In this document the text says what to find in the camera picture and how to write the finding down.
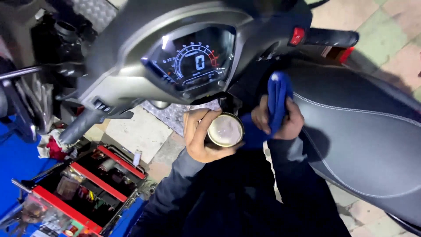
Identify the person's left hand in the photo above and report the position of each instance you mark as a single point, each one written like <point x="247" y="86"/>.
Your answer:
<point x="195" y="138"/>

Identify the person's right hand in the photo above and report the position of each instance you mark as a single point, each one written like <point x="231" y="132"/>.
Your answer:
<point x="294" y="123"/>

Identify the round metal polish tin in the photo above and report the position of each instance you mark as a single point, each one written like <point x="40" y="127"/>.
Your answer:
<point x="226" y="130"/>

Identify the blue microfibre cloth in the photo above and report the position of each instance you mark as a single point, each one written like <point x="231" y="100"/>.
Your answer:
<point x="279" y="95"/>

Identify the diamond plate metal sheet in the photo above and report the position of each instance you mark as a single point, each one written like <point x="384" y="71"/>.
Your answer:
<point x="171" y="115"/>

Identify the small white tube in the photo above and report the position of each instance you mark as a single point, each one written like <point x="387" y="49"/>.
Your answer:
<point x="137" y="158"/>

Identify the black scooter seat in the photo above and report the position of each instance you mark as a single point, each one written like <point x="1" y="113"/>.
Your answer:
<point x="358" y="131"/>

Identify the person's dark torso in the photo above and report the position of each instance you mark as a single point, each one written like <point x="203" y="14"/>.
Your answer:
<point x="236" y="197"/>

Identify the digital scooter speedometer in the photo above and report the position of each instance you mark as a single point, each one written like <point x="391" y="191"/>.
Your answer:
<point x="197" y="62"/>

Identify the grey scooter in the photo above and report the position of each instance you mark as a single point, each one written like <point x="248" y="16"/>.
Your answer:
<point x="131" y="56"/>

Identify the red open toolbox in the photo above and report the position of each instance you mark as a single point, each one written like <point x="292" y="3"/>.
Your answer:
<point x="88" y="187"/>

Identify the white and red rag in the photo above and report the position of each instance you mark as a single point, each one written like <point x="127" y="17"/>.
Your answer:
<point x="52" y="148"/>

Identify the dark vehicle with metal frame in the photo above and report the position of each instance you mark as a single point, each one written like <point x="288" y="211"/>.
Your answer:
<point x="36" y="65"/>

